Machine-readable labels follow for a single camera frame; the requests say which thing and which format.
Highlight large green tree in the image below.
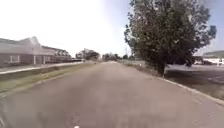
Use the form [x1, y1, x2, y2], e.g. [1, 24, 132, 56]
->
[123, 0, 218, 77]

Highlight grey asphalt road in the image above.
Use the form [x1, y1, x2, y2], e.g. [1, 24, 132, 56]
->
[0, 60, 224, 128]

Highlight pale concrete kerb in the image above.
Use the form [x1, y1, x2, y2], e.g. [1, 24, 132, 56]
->
[156, 75, 224, 107]

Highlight long low building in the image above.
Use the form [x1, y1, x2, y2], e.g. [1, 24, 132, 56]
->
[0, 36, 73, 67]

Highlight grass verge strip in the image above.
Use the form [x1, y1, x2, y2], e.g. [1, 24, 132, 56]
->
[0, 62, 96, 94]

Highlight white building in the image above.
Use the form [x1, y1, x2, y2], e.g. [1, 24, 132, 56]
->
[193, 50, 224, 66]

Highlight pale sidewalk strip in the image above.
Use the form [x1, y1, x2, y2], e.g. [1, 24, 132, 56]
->
[0, 61, 84, 75]

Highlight distant trees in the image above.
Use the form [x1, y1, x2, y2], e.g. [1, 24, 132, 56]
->
[75, 48, 136, 62]

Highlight grey parking lot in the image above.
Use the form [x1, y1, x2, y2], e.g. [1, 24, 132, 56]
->
[164, 63, 224, 100]

